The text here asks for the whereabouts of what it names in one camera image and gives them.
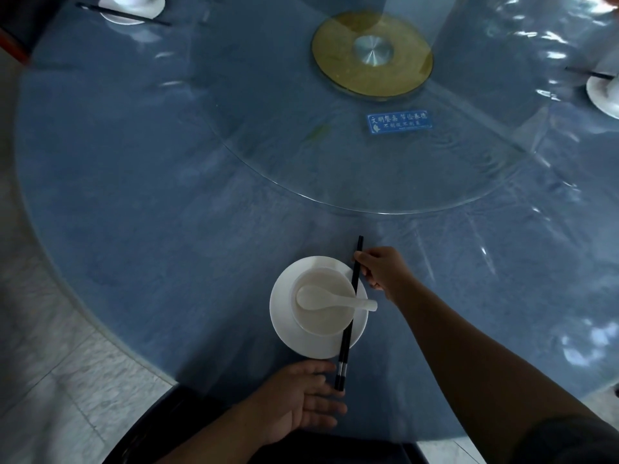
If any person's right hand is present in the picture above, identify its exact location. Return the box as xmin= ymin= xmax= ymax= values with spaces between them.
xmin=353 ymin=246 xmax=418 ymax=306

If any person's left hand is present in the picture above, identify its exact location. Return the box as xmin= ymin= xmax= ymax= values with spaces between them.
xmin=240 ymin=360 xmax=349 ymax=449

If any white ceramic spoon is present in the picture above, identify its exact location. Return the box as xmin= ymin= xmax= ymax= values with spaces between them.
xmin=295 ymin=284 xmax=378 ymax=313

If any person's right forearm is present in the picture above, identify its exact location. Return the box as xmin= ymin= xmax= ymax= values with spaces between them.
xmin=392 ymin=278 xmax=600 ymax=464

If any glass lazy susan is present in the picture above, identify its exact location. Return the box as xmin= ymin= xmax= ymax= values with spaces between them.
xmin=191 ymin=0 xmax=550 ymax=216

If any round table with blue cloth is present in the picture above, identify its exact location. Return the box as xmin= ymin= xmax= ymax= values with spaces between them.
xmin=13 ymin=0 xmax=619 ymax=443

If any person's grey sleeve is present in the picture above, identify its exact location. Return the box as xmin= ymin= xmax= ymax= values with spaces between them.
xmin=510 ymin=414 xmax=619 ymax=464

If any dark wooden chair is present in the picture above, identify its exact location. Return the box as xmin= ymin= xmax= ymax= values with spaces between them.
xmin=0 ymin=0 xmax=66 ymax=64
xmin=103 ymin=383 xmax=430 ymax=464

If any blue sign card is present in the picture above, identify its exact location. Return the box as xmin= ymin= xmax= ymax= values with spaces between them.
xmin=366 ymin=110 xmax=434 ymax=137

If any clear plastic table cover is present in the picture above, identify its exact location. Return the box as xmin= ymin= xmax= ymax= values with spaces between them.
xmin=13 ymin=0 xmax=619 ymax=443

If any gold turntable base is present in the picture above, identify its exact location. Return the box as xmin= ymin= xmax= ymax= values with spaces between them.
xmin=311 ymin=10 xmax=435 ymax=100

